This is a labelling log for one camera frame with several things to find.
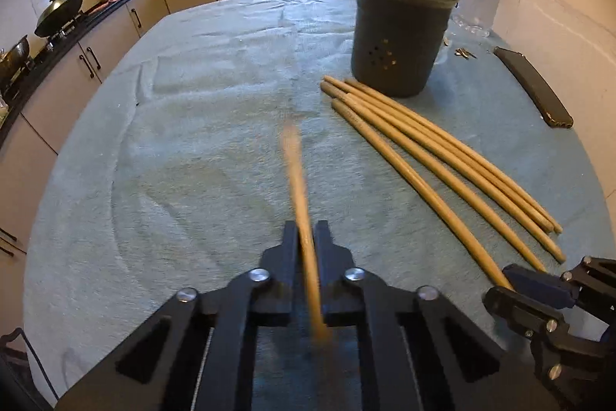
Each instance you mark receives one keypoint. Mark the black wok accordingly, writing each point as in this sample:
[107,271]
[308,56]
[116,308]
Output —
[57,9]

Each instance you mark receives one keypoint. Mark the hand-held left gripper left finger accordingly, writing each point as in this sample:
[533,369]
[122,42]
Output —
[288,257]

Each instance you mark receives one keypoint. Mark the teal table cloth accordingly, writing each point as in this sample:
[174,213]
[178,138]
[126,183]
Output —
[192,127]

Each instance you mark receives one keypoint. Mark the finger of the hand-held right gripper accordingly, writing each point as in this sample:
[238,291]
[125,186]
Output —
[524,314]
[534,283]

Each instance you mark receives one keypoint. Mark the black utensil holder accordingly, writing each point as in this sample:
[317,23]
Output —
[399,30]

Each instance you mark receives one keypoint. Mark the black gas stove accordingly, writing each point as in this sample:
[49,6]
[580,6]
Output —
[65,36]

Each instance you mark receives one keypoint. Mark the black metal chair frame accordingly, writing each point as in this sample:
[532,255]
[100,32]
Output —
[26,343]

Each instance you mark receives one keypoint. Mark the black phone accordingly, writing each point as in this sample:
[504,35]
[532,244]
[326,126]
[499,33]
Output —
[534,88]

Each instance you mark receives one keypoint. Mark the steel pot with lid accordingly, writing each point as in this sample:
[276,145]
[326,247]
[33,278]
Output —
[12,54]

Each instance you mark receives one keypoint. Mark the wooden chopstick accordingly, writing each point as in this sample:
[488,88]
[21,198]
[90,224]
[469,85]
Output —
[375,98]
[356,110]
[356,98]
[301,199]
[409,170]

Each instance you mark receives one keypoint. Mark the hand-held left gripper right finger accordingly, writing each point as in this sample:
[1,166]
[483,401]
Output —
[327,257]

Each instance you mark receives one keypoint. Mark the small metal bits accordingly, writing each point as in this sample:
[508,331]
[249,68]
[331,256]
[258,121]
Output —
[464,53]

